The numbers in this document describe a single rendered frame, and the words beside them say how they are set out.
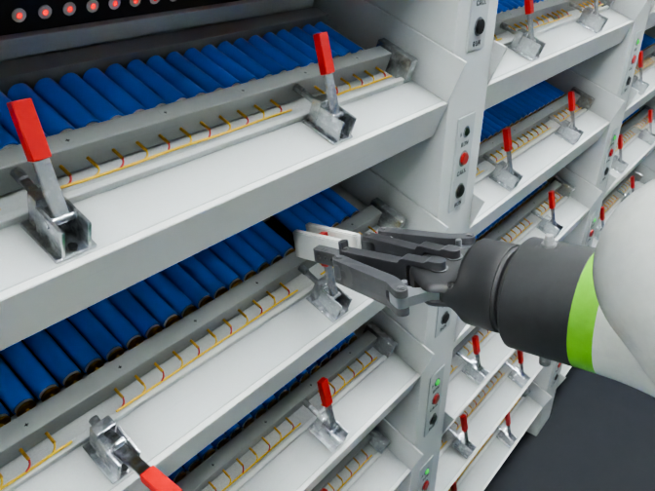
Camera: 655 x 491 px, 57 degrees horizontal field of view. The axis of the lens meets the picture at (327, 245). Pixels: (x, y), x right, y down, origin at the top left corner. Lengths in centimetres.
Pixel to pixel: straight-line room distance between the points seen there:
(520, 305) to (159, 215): 27
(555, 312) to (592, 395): 159
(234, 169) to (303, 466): 40
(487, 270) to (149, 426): 31
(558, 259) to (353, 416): 42
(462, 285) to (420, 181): 28
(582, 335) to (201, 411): 32
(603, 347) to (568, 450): 140
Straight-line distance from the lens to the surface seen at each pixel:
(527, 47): 92
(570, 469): 181
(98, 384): 54
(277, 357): 60
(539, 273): 47
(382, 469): 102
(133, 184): 46
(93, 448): 54
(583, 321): 46
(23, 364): 56
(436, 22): 70
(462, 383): 118
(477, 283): 49
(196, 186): 47
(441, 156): 73
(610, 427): 196
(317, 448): 78
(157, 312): 59
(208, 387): 57
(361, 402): 83
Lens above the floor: 129
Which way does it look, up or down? 29 degrees down
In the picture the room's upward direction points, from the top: straight up
